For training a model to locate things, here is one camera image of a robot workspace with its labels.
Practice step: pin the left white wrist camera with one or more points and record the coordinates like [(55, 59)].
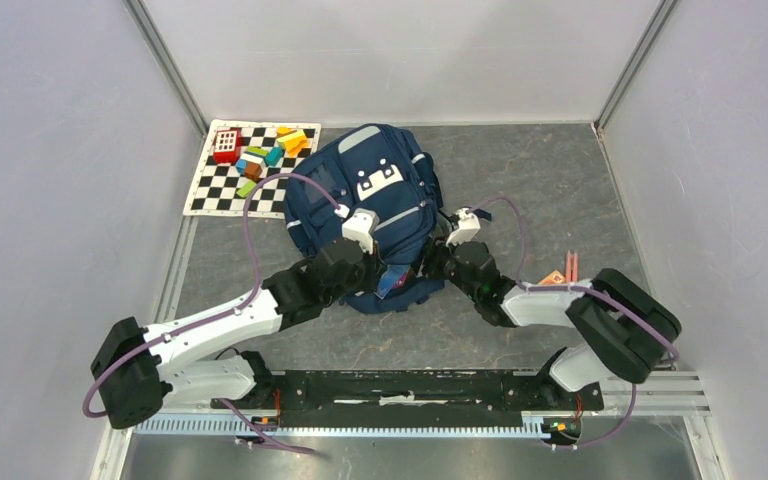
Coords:
[(358, 225)]

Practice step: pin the green toy block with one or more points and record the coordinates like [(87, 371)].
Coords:
[(245, 188)]

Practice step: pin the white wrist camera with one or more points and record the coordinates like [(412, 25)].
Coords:
[(465, 226), (358, 225)]

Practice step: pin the red pencil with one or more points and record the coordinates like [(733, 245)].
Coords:
[(572, 267)]

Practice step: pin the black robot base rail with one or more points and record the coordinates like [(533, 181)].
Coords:
[(414, 398)]

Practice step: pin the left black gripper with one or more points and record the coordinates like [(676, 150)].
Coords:
[(374, 271)]

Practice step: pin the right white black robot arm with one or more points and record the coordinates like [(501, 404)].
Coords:
[(625, 332)]

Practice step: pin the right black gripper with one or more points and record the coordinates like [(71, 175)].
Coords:
[(432, 251)]

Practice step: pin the navy blue student backpack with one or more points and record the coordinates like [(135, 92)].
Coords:
[(378, 167)]

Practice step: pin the black white checkered mat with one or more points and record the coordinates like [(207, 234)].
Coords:
[(221, 189)]

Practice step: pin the red grid toy block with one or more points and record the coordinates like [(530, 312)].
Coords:
[(227, 146)]

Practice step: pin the yellow orange toy blocks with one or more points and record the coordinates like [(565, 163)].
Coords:
[(291, 141)]

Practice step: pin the blue brown toy blocks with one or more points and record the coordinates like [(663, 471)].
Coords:
[(254, 161)]

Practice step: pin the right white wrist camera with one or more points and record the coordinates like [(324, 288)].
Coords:
[(465, 226)]

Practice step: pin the orange spiral notepad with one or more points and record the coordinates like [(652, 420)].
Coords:
[(554, 278)]

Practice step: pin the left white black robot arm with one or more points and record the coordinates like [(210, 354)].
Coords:
[(140, 369)]

